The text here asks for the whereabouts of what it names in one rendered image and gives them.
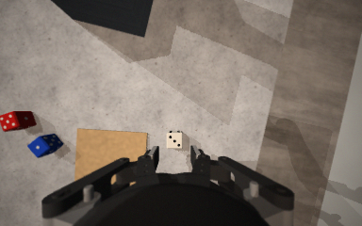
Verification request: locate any tan flat mat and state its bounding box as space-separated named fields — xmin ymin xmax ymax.
xmin=74 ymin=128 xmax=147 ymax=180

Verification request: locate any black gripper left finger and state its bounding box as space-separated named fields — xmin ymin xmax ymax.
xmin=41 ymin=146 xmax=159 ymax=226

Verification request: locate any blue die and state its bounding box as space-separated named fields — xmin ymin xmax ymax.
xmin=27 ymin=134 xmax=63 ymax=158

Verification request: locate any red die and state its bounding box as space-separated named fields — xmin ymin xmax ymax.
xmin=0 ymin=111 xmax=36 ymax=132

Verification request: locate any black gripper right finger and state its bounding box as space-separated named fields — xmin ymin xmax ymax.
xmin=187 ymin=145 xmax=294 ymax=226

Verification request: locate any white die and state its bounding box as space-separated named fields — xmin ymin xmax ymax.
xmin=167 ymin=131 xmax=183 ymax=149

